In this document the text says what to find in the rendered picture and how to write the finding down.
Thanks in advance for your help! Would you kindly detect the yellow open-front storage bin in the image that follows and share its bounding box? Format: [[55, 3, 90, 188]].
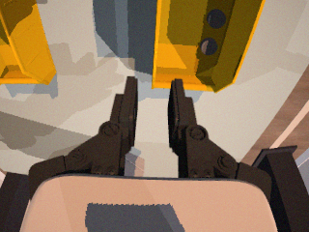
[[0, 0, 56, 85], [152, 0, 266, 93]]

